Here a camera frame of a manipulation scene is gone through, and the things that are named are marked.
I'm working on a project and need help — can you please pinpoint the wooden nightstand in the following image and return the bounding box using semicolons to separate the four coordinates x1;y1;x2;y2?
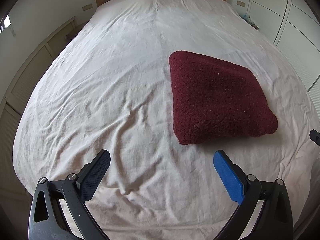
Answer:
241;14;259;30

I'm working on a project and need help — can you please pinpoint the left wall socket plate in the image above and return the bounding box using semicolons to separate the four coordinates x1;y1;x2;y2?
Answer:
82;3;93;11

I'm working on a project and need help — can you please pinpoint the white bed sheet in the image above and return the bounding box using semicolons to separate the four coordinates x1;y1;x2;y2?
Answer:
13;0;319;239

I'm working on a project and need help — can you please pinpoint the beige radiator cover panel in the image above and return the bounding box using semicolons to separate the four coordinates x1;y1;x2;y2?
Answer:
1;17;76;200

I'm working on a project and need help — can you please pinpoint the right wall socket plate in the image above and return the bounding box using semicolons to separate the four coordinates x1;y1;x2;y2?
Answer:
236;0;246;7

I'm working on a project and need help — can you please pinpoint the wall socket plate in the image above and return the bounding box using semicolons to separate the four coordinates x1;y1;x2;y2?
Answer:
82;3;93;11
236;0;246;7

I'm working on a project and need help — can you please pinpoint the dark red knit sweater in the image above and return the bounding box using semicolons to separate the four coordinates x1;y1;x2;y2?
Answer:
169;50;278;145

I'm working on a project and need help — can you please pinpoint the white wardrobe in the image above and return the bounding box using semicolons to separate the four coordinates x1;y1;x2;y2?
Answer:
247;0;319;109

